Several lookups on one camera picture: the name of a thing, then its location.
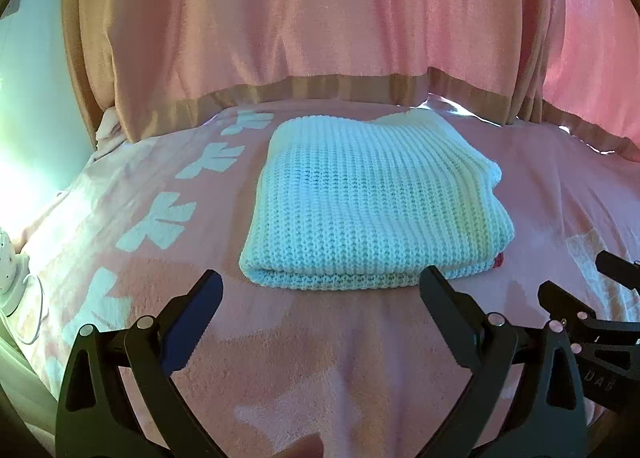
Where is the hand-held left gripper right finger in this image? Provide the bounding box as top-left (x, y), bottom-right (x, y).
top-left (415, 266), bottom-right (591, 458)

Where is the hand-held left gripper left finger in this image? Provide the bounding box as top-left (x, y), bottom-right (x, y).
top-left (57, 269), bottom-right (224, 458)

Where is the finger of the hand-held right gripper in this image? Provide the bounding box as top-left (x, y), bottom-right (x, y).
top-left (596, 251), bottom-right (640, 291)
top-left (537, 281), bottom-right (640, 354)

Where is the white knitted sweater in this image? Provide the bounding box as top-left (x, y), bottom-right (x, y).
top-left (239, 110), bottom-right (516, 289)

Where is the pink printed blanket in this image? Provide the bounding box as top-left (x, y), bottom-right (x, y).
top-left (20, 102), bottom-right (640, 458)

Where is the white round device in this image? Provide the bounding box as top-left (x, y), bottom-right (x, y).
top-left (0, 230), bottom-right (32, 311)

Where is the small white cloth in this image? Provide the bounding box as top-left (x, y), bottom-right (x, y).
top-left (94, 106), bottom-right (127, 143)

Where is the pink curtain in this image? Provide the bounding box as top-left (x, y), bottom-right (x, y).
top-left (62, 0), bottom-right (640, 161)

